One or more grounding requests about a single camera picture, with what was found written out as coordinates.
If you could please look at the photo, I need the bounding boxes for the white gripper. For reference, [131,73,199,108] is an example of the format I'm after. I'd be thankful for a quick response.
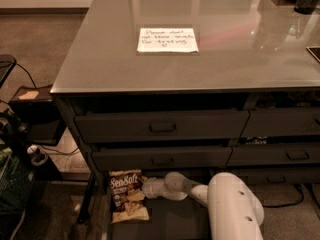
[142,177,167,199]

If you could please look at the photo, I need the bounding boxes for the brown sea salt chip bag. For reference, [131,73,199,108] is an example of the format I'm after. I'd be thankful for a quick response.
[109,169,149,223]

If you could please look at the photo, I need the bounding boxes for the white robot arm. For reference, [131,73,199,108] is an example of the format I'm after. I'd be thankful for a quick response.
[142,172,264,240]

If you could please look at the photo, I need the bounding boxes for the middle left drawer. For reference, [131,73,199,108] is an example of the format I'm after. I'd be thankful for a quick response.
[92,146,231,171]

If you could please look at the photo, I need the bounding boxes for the open bottom left drawer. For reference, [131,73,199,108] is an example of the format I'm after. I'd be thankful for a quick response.
[101,173,211,240]

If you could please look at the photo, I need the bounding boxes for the top left drawer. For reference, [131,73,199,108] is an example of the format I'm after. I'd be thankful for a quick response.
[75,110,248,143]

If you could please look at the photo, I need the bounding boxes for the middle right drawer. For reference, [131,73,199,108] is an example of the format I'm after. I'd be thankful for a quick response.
[227,143,320,167]

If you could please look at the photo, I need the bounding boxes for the bottom right drawer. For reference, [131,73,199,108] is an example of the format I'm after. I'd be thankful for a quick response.
[217,166,320,187]

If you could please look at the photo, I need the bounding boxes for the snack bag in right drawer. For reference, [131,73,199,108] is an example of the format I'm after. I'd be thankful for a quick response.
[240,137,268,145]

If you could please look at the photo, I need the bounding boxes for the dark grey drawer cabinet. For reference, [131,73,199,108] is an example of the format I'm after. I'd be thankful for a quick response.
[52,0,320,240]

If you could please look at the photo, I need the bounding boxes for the top right drawer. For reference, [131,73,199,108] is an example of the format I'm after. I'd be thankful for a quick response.
[242,107,320,137]

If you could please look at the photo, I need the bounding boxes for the black crate on left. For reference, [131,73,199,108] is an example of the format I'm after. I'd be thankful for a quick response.
[0,144,35,215]

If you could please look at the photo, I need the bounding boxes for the dark side table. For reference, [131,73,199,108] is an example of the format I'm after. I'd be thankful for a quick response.
[9,85,66,146]

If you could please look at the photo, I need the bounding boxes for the white handwritten paper note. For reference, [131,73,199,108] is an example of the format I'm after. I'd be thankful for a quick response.
[137,28,199,53]

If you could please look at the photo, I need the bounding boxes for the black cable on floor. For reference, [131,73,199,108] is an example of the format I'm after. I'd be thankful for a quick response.
[261,183,306,209]

